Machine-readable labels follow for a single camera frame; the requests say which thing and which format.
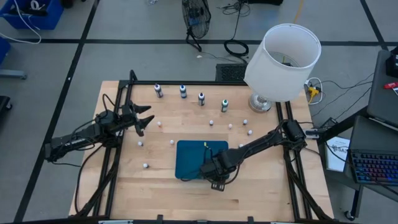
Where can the silver aluminium extrusion piece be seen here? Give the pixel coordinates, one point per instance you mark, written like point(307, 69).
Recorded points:
point(115, 221)

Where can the yellow power plug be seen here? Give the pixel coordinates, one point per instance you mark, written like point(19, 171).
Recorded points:
point(313, 91)

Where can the blue-tipped food colouring bottle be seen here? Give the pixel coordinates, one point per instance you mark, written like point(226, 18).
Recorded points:
point(183, 91)

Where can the silver lamp base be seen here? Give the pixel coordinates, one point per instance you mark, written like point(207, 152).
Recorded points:
point(259, 105)

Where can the black box device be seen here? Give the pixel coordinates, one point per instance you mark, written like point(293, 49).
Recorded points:
point(393, 62)

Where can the RGB keyboard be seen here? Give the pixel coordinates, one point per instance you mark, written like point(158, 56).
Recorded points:
point(373, 165)

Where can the white printed paper sheet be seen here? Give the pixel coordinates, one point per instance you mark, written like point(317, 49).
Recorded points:
point(337, 155)

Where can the dark grey cart top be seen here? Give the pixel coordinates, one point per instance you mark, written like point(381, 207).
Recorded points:
point(382, 93)

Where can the green-tipped food colouring bottle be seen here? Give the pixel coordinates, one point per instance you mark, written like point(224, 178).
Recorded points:
point(224, 105)

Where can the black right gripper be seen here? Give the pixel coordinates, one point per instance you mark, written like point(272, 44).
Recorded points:
point(219, 166)

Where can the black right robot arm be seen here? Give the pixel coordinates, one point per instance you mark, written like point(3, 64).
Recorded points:
point(258, 144)

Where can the black cart frame with caster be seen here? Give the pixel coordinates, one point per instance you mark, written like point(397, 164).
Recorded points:
point(342, 126)

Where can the purple-tipped food colouring bottle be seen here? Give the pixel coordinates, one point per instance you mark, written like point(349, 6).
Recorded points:
point(158, 91)

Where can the black table edge bracket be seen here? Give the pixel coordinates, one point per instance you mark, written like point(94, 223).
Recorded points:
point(250, 219)
point(159, 218)

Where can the black perforated floor box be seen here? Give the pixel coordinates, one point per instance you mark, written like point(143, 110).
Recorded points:
point(230, 73)

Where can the blue plastic tray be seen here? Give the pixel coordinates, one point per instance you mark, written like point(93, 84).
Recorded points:
point(189, 158)

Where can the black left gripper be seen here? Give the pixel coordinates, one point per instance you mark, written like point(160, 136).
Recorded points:
point(129, 119)

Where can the black aluminium table frame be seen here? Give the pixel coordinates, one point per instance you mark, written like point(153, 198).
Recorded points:
point(186, 83)

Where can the grey metal floor bar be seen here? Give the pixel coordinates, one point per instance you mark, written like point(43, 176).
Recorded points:
point(12, 74)

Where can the red marker pen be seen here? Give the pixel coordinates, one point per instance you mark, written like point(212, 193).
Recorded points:
point(390, 85)

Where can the white drum lamp shade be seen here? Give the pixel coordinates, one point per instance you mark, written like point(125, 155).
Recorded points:
point(273, 74)

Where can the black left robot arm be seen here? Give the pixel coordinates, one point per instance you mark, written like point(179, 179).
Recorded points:
point(71, 140)

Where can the black-tipped food colouring bottle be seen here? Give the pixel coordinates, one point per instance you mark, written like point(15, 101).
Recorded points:
point(201, 99)

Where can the black floor fan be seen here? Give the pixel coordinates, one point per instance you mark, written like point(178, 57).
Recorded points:
point(196, 18)

